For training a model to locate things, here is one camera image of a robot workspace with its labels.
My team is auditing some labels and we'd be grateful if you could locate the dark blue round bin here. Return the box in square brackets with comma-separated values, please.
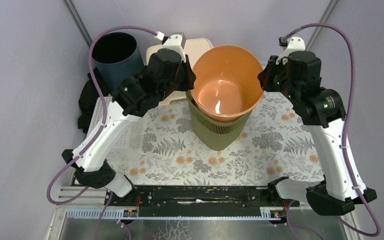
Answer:
[92, 32, 144, 93]

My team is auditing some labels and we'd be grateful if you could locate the cream perforated basket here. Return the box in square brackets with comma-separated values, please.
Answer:
[145, 37, 214, 108]

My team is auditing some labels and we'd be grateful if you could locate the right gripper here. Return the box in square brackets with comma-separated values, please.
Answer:
[256, 55, 300, 103]

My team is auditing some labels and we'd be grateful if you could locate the green mesh waste bin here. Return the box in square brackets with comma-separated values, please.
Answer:
[185, 91, 251, 151]

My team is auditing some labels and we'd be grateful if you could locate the white perforated basket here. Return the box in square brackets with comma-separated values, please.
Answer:
[86, 98, 144, 168]

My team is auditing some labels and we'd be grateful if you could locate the orange bucket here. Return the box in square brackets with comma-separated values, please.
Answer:
[190, 45, 264, 122]

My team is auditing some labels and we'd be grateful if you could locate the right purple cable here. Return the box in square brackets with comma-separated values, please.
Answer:
[278, 22, 382, 240]

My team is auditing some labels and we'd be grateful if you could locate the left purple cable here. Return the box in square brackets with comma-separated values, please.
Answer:
[46, 25, 166, 240]

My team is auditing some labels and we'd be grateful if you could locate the floral patterned mat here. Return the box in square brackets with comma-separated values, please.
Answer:
[108, 93, 323, 186]

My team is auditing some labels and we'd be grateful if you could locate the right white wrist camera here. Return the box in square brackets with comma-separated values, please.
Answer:
[275, 36, 306, 65]

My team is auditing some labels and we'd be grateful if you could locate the black cloth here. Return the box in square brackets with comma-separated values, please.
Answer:
[77, 67, 111, 133]

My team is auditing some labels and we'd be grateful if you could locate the purple cable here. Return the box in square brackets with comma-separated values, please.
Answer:
[46, 25, 166, 240]
[278, 22, 382, 240]

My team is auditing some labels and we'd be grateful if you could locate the aluminium frame rail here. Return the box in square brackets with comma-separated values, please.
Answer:
[46, 186, 365, 240]

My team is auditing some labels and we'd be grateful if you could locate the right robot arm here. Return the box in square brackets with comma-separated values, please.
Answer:
[258, 50, 377, 216]

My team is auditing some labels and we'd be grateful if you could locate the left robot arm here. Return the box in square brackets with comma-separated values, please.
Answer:
[61, 46, 196, 206]

